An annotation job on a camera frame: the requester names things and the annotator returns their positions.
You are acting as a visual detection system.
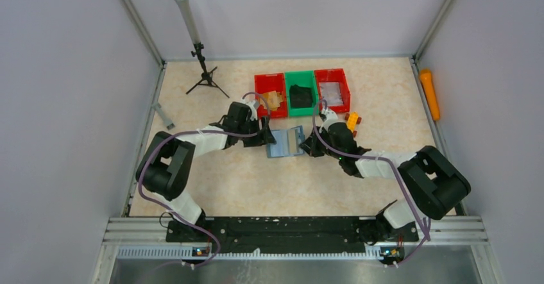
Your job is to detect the blue card holder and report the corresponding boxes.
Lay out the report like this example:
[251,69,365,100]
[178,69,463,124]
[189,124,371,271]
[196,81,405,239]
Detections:
[266,126,305,158]

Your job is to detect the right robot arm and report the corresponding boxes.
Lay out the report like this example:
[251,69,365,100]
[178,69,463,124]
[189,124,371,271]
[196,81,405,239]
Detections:
[300,122,472,232]

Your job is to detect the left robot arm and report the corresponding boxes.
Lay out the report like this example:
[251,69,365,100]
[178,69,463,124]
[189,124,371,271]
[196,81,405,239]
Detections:
[135,101,275,226]

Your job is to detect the black cards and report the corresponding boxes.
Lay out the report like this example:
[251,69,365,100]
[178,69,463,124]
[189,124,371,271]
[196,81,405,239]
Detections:
[289,85,314,109]

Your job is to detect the silver cards in bin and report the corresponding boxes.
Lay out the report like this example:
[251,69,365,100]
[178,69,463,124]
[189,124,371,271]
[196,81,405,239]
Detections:
[319,82,344,106]

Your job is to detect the left red bin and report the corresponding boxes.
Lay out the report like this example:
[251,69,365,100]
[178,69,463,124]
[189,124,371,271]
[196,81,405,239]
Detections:
[254,73,288,119]

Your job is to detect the red bin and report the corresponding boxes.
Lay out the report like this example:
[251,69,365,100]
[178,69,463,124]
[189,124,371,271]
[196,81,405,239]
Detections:
[314,69,351,113]
[254,73,288,119]

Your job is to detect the yellow toy block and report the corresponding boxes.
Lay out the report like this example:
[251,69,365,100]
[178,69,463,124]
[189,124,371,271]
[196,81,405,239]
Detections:
[344,112,362,138]

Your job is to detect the right red bin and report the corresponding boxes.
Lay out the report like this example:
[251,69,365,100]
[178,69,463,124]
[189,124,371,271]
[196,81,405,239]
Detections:
[314,69,351,113]

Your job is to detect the green bin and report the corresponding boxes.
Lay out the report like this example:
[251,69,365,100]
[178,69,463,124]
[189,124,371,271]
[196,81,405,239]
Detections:
[284,71,319,117]

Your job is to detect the grey small tool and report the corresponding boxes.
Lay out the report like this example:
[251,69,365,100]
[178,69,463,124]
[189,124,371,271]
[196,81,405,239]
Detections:
[151,102,175,130]

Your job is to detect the orange flashlight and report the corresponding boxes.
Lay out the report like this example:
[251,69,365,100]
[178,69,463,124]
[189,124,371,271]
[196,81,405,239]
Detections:
[419,69,441,121]

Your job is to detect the black tripod with grey tube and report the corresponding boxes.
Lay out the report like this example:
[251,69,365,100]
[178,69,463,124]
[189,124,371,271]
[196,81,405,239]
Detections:
[174,0,230,98]

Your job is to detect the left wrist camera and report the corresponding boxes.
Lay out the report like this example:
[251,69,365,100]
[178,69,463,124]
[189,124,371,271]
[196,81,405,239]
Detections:
[242,99,260,121]

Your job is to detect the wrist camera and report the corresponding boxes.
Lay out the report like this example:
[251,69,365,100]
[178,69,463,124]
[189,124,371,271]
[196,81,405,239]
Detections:
[242,99,260,121]
[319,108,340,131]

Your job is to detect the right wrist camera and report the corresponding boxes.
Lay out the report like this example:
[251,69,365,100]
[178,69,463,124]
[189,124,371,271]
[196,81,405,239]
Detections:
[319,108,340,131]

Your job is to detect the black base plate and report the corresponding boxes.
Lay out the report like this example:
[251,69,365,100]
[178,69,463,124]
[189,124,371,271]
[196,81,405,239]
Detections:
[166,216,419,254]

